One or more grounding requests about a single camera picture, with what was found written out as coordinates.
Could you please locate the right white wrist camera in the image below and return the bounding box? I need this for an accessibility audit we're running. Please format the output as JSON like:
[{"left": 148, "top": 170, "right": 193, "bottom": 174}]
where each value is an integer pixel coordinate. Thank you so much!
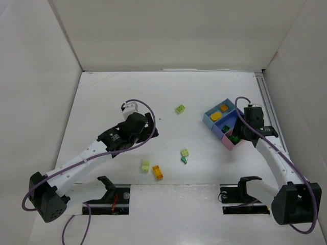
[{"left": 248, "top": 103, "right": 263, "bottom": 108}]

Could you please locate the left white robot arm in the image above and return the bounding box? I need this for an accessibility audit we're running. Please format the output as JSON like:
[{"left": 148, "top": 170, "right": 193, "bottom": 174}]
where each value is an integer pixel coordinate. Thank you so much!
[{"left": 28, "top": 112, "right": 158, "bottom": 223}]

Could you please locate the lime lego brick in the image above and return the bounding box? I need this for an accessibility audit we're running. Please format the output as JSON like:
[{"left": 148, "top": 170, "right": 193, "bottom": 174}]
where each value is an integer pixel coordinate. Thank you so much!
[
  {"left": 175, "top": 104, "right": 185, "bottom": 114},
  {"left": 180, "top": 149, "right": 190, "bottom": 157}
]

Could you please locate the orange long lego brick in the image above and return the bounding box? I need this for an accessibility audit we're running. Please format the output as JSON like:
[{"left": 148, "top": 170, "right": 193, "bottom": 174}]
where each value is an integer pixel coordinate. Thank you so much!
[{"left": 152, "top": 165, "right": 164, "bottom": 181}]

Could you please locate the small green lego piece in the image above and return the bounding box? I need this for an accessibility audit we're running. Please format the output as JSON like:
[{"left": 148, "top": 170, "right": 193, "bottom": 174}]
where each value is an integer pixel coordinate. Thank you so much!
[{"left": 180, "top": 157, "right": 188, "bottom": 164}]

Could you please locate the orange square lego brick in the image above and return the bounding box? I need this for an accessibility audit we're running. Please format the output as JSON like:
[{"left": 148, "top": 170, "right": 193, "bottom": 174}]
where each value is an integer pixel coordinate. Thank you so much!
[{"left": 220, "top": 104, "right": 228, "bottom": 112}]

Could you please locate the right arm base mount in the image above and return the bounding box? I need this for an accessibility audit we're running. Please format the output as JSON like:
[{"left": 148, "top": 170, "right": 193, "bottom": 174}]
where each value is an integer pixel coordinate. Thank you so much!
[{"left": 218, "top": 176, "right": 270, "bottom": 215}]

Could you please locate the orange oval lego piece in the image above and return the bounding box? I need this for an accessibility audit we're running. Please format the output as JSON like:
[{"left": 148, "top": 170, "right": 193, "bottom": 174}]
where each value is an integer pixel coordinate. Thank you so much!
[{"left": 210, "top": 111, "right": 222, "bottom": 121}]

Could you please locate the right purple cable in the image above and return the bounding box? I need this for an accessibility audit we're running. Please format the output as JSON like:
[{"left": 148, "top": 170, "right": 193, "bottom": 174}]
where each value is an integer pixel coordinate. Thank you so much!
[{"left": 234, "top": 96, "right": 319, "bottom": 234}]

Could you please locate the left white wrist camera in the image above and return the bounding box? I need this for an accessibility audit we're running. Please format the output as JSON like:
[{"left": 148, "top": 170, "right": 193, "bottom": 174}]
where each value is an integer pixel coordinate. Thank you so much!
[{"left": 121, "top": 102, "right": 138, "bottom": 120}]

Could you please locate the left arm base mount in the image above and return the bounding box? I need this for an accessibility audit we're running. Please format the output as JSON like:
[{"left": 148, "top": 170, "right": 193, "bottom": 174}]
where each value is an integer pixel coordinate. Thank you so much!
[{"left": 86, "top": 176, "right": 131, "bottom": 215}]

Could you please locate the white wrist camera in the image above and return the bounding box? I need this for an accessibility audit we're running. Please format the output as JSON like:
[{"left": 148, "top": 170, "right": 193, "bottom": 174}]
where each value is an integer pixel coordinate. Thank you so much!
[
  {"left": 248, "top": 103, "right": 263, "bottom": 108},
  {"left": 121, "top": 102, "right": 138, "bottom": 120}
]

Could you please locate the small green lego brick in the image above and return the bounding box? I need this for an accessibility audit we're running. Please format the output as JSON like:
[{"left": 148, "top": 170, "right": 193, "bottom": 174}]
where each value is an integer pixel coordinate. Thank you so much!
[{"left": 228, "top": 135, "right": 241, "bottom": 145}]

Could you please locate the pink container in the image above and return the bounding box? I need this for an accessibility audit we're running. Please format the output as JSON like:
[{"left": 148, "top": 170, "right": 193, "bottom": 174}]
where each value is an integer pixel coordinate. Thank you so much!
[{"left": 221, "top": 129, "right": 243, "bottom": 151}]

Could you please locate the lime lego brick upside down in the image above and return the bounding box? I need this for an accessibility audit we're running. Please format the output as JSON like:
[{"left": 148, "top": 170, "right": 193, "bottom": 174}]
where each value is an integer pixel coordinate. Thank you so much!
[{"left": 175, "top": 104, "right": 185, "bottom": 114}]

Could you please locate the purple cable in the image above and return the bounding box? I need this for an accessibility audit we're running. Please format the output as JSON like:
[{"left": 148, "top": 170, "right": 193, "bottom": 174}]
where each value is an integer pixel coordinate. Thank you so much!
[
  {"left": 234, "top": 96, "right": 319, "bottom": 234},
  {"left": 21, "top": 99, "right": 156, "bottom": 245}
]

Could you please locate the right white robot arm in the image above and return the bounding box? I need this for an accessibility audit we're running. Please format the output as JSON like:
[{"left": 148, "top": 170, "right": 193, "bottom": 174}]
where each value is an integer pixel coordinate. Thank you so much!
[{"left": 232, "top": 105, "right": 322, "bottom": 225}]

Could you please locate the long green lego brick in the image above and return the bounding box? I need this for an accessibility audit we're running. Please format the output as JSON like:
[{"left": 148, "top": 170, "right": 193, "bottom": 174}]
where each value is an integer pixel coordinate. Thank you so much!
[{"left": 222, "top": 125, "right": 230, "bottom": 133}]

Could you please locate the pale yellow lego brick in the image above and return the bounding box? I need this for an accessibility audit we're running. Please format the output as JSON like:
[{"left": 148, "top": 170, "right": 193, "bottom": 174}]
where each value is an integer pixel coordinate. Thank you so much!
[{"left": 141, "top": 160, "right": 150, "bottom": 173}]

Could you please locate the aluminium rail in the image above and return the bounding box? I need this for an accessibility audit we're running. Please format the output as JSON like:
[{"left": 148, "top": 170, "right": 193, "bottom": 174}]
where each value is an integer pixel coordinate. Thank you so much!
[{"left": 254, "top": 72, "right": 289, "bottom": 154}]

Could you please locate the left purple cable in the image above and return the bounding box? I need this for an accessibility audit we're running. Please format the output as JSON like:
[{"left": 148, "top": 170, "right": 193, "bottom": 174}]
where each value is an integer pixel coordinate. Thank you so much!
[{"left": 21, "top": 99, "right": 156, "bottom": 245}]

